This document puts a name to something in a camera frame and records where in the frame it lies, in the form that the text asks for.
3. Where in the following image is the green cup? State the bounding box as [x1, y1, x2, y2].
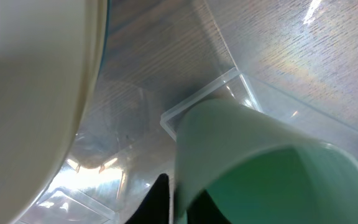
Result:
[173, 100, 358, 223]

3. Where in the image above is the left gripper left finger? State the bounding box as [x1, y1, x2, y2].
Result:
[126, 174, 170, 224]

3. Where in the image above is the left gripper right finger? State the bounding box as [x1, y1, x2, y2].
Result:
[186, 190, 231, 224]

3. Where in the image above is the beige bowl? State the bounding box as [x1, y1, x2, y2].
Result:
[0, 0, 109, 223]

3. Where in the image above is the clear plastic storage container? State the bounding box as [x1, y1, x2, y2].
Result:
[19, 0, 358, 223]

